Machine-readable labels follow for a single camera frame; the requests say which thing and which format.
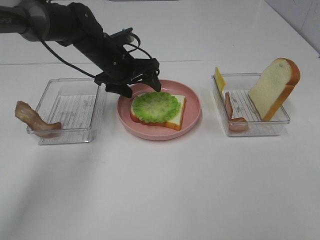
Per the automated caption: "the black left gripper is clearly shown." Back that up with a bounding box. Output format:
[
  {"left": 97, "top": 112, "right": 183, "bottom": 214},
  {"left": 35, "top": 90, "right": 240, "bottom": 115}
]
[{"left": 72, "top": 27, "right": 162, "bottom": 99}]

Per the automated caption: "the green lettuce leaf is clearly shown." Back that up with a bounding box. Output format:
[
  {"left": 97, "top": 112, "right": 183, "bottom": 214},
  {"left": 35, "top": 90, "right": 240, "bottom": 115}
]
[{"left": 131, "top": 92, "right": 181, "bottom": 123}]

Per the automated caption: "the bread slice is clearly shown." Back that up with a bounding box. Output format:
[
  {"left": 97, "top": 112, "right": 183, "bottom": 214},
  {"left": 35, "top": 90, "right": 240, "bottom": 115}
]
[
  {"left": 248, "top": 58, "right": 301, "bottom": 121},
  {"left": 130, "top": 91, "right": 187, "bottom": 131}
]

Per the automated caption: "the yellow cheese slice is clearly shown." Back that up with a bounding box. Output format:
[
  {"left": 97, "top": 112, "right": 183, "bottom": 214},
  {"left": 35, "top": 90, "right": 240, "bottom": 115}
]
[{"left": 213, "top": 66, "right": 226, "bottom": 96}]

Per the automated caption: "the bacon strip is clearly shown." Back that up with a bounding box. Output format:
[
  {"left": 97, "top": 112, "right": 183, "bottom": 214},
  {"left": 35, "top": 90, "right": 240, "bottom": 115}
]
[
  {"left": 14, "top": 100, "right": 62, "bottom": 138},
  {"left": 224, "top": 92, "right": 249, "bottom": 133}
]

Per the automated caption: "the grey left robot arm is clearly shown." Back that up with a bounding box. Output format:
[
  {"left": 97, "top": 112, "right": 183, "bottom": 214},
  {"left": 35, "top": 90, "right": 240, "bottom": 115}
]
[{"left": 0, "top": 0, "right": 162, "bottom": 98}]

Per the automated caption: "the pink round plate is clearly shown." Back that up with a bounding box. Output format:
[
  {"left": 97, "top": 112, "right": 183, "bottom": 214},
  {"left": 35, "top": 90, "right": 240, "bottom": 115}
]
[{"left": 117, "top": 79, "right": 202, "bottom": 141}]

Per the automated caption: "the left clear plastic tray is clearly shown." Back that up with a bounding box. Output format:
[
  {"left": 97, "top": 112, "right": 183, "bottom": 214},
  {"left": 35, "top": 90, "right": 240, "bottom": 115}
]
[{"left": 26, "top": 78, "right": 106, "bottom": 145}]

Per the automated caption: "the clear plastic tray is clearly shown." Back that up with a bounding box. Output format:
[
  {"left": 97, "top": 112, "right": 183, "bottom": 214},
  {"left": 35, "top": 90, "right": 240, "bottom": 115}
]
[
  {"left": 211, "top": 72, "right": 290, "bottom": 137},
  {"left": 26, "top": 78, "right": 106, "bottom": 145}
]

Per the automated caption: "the right clear plastic tray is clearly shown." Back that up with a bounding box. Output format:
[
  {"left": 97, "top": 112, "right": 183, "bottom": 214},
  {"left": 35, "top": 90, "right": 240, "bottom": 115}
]
[{"left": 211, "top": 72, "right": 290, "bottom": 137}]

